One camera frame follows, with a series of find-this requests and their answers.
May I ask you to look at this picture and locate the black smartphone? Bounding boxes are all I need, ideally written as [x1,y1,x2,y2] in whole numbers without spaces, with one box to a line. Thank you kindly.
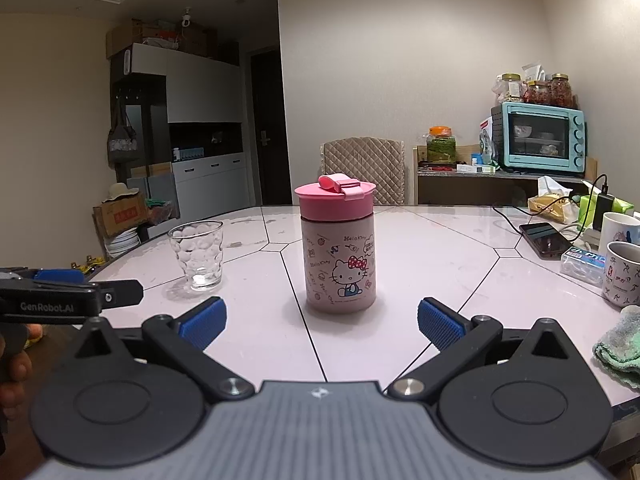
[518,222,574,261]

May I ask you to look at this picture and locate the black cable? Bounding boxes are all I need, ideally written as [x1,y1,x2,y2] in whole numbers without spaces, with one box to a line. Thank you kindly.
[491,174,610,246]

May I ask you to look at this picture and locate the mug with red figures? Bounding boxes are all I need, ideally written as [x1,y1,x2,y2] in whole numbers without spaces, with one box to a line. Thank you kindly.
[602,241,640,309]

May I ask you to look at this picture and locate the clear dimpled glass cup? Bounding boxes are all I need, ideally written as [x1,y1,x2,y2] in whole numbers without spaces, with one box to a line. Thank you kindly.
[168,220,224,293]

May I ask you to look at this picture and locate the straw hat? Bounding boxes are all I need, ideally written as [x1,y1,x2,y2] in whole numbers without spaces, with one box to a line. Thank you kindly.
[106,182,142,204]

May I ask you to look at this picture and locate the clear plastic packet blue print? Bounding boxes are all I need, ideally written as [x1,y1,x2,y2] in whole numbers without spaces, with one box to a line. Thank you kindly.
[559,247,607,289]

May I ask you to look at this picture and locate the glass jar with pale contents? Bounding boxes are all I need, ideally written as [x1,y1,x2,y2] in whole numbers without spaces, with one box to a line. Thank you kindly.
[496,73,524,106]

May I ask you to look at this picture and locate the small glass jar red contents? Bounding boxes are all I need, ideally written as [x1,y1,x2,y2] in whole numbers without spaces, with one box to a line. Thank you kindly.
[526,80,551,107]

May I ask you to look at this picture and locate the teal toaster oven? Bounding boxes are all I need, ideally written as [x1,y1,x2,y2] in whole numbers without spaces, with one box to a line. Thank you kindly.
[490,101,587,177]

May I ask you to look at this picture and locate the tall glass jar red contents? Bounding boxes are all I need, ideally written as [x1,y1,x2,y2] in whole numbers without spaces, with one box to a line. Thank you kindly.
[549,73,573,109]

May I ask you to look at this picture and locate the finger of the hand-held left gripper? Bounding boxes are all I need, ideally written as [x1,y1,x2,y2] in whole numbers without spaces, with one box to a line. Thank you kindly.
[96,280,144,310]
[0,267,99,292]

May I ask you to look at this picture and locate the cardboard box with red label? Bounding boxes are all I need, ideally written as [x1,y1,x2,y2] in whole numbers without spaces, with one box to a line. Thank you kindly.
[92,194,152,239]

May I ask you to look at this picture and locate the person's left hand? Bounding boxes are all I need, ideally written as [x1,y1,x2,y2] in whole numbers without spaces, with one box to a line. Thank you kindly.
[0,324,45,423]

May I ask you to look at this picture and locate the black charger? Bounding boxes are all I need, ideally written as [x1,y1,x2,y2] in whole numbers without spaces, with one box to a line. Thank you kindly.
[593,193,617,232]

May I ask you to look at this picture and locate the wooden side shelf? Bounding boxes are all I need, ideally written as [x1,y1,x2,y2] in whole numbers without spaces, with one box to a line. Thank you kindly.
[412,144,599,207]

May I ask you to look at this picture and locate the dark door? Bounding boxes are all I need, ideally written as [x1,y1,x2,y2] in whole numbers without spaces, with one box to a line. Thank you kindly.
[250,46,293,207]

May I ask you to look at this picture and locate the white mug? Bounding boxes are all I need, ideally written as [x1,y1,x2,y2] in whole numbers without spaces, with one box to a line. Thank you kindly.
[598,212,640,257]

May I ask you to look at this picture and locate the white and black cabinet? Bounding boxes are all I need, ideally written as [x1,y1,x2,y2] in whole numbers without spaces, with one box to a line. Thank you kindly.
[106,42,252,213]

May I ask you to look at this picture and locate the green jar with orange lid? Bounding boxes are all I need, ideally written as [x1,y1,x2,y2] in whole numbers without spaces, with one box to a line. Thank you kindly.
[426,126,457,165]

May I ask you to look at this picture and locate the hanging grey bag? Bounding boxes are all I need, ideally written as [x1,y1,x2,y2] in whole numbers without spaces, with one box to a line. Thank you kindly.
[107,94,139,167]

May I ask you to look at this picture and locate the white and red snack bag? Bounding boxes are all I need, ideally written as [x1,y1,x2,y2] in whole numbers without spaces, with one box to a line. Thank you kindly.
[478,116,502,167]

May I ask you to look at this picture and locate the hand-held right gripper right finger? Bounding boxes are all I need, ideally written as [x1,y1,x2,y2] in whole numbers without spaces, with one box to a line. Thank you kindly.
[384,297,577,404]

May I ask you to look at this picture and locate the pink cartoon print bottle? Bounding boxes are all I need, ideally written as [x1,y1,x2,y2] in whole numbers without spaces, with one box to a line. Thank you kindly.
[301,210,377,315]

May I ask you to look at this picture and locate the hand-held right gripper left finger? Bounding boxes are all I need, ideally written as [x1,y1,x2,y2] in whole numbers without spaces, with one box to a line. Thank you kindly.
[64,296,257,403]

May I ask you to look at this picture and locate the chair with quilted beige cover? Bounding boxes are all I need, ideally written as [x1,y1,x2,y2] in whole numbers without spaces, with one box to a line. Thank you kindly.
[319,136,407,207]

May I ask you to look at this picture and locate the yellow toys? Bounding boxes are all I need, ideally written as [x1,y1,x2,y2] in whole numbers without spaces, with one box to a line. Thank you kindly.
[69,254,107,274]

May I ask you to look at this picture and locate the green cloth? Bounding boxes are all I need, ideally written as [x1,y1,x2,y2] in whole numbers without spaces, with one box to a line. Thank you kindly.
[593,305,640,389]

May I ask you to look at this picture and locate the stack of white plates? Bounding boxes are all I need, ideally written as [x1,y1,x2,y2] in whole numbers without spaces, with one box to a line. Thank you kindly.
[103,228,142,259]

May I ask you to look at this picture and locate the small white and blue box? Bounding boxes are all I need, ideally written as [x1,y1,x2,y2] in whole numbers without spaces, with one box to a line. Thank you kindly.
[456,156,497,175]

